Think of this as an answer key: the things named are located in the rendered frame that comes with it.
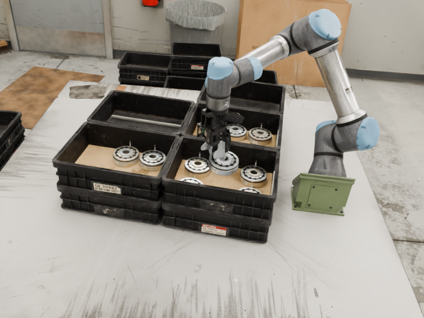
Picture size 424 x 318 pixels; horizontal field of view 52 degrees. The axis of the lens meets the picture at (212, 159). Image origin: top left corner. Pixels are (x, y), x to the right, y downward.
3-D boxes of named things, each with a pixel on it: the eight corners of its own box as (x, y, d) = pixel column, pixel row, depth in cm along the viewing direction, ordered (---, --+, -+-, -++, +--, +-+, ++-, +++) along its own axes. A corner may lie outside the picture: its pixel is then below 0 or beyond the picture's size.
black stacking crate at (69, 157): (179, 159, 178) (180, 136, 172) (159, 206, 154) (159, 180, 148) (88, 145, 182) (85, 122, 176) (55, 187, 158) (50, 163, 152)
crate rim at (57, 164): (180, 139, 173) (180, 134, 172) (159, 185, 149) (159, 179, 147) (85, 125, 177) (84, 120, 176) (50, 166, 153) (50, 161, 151)
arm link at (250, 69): (238, 62, 145) (213, 69, 139) (260, 52, 136) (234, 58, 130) (246, 84, 146) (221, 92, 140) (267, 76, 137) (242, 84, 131)
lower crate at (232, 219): (272, 195, 181) (276, 172, 174) (267, 247, 156) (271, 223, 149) (179, 180, 185) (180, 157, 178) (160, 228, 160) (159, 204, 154)
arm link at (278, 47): (284, 26, 173) (196, 74, 148) (303, 16, 164) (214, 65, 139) (296, 53, 176) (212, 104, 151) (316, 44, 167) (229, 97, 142)
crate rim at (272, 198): (279, 155, 169) (280, 150, 167) (275, 204, 144) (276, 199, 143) (180, 139, 173) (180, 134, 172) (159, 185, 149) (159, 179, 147)
